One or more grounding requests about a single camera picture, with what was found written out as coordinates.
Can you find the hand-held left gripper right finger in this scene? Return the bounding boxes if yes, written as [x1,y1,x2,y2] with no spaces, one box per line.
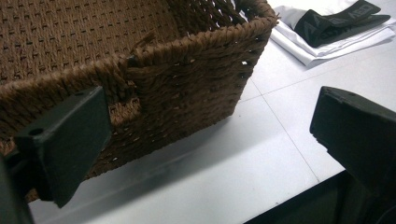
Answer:
[309,85,396,203]

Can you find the white garment with black waistband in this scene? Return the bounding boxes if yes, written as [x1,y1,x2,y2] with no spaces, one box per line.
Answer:
[270,0,396,68]

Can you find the brown woven basket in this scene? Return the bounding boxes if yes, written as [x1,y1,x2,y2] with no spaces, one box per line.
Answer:
[0,0,278,203]

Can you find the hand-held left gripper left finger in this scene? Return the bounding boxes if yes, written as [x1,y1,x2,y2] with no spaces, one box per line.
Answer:
[12,85,113,209]

